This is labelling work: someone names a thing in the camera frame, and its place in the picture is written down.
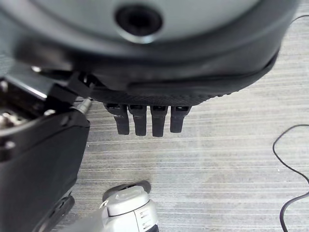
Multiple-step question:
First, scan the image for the silver robot leg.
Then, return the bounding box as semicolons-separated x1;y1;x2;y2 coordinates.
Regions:
52;181;159;232

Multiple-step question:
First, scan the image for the thin black cable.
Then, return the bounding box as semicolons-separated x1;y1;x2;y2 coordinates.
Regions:
272;124;309;232
288;14;309;28

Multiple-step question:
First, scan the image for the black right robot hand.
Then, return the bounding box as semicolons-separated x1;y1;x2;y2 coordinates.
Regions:
0;0;300;232

